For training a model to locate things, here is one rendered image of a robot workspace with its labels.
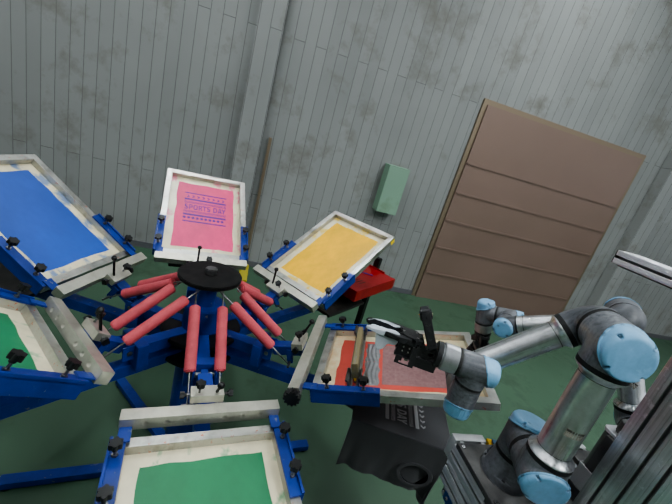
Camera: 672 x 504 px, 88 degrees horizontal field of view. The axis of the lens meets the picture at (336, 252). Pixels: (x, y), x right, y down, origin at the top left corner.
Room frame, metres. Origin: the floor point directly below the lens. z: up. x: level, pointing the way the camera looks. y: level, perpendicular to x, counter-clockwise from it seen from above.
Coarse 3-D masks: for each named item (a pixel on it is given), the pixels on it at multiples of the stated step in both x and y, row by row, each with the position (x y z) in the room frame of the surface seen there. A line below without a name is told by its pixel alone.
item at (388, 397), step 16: (368, 336) 1.79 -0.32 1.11; (448, 336) 1.77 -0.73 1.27; (464, 336) 1.75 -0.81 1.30; (320, 368) 1.43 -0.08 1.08; (384, 400) 1.24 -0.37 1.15; (400, 400) 1.24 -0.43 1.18; (416, 400) 1.24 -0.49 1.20; (432, 400) 1.23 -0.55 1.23; (480, 400) 1.23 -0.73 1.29; (496, 400) 1.23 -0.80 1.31
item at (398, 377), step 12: (336, 372) 1.45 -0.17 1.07; (384, 372) 1.46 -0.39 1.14; (396, 372) 1.46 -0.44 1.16; (408, 372) 1.46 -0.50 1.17; (420, 372) 1.46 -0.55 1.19; (444, 372) 1.47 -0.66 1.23; (336, 384) 1.36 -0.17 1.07; (384, 384) 1.37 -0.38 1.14; (396, 384) 1.37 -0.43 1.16; (408, 384) 1.37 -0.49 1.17; (420, 384) 1.37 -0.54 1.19; (432, 384) 1.37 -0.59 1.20; (444, 384) 1.38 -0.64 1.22
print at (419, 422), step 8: (384, 408) 1.44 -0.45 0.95; (392, 408) 1.46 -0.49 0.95; (400, 408) 1.48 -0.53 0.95; (408, 408) 1.49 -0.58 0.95; (416, 408) 1.51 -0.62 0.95; (384, 416) 1.39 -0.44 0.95; (392, 416) 1.40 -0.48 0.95; (400, 416) 1.42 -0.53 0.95; (408, 416) 1.44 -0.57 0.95; (416, 416) 1.45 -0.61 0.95; (424, 416) 1.47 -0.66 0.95; (408, 424) 1.38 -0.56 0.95; (416, 424) 1.40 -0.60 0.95; (424, 424) 1.41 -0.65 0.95
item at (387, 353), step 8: (344, 344) 1.71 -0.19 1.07; (352, 344) 1.71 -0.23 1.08; (344, 352) 1.63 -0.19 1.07; (352, 352) 1.63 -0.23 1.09; (384, 352) 1.63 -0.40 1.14; (392, 352) 1.63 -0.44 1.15; (344, 360) 1.55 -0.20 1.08; (384, 360) 1.56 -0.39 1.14; (392, 360) 1.56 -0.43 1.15; (408, 360) 1.56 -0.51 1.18
